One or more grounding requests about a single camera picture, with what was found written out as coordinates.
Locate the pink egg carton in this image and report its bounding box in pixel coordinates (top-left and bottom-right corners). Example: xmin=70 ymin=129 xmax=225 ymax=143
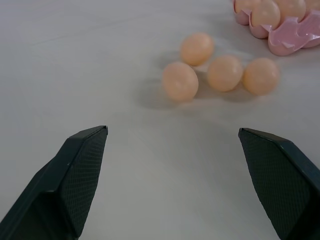
xmin=231 ymin=0 xmax=320 ymax=57

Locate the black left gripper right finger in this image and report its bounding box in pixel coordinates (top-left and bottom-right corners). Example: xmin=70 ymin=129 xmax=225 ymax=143
xmin=238 ymin=127 xmax=320 ymax=240

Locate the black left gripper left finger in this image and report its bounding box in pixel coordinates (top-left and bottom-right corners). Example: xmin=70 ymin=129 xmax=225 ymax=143
xmin=0 ymin=125 xmax=109 ymax=240

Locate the beige egg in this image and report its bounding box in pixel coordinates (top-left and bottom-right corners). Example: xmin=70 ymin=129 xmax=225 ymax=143
xmin=273 ymin=0 xmax=307 ymax=21
xmin=234 ymin=0 xmax=261 ymax=15
xmin=206 ymin=54 xmax=244 ymax=93
xmin=242 ymin=57 xmax=280 ymax=96
xmin=161 ymin=61 xmax=200 ymax=102
xmin=250 ymin=0 xmax=281 ymax=30
xmin=180 ymin=32 xmax=215 ymax=67

